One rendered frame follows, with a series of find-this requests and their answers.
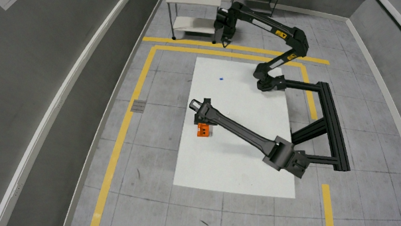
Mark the orange rack of bins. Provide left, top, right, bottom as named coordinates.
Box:
left=197, top=123, right=209, bottom=137

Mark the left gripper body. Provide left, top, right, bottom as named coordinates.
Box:
left=195, top=114, right=218, bottom=126

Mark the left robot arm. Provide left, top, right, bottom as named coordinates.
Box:
left=189, top=98, right=311, bottom=179

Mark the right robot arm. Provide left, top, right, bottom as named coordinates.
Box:
left=214, top=1, right=309, bottom=89

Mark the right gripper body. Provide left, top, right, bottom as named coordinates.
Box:
left=221, top=27, right=236, bottom=42

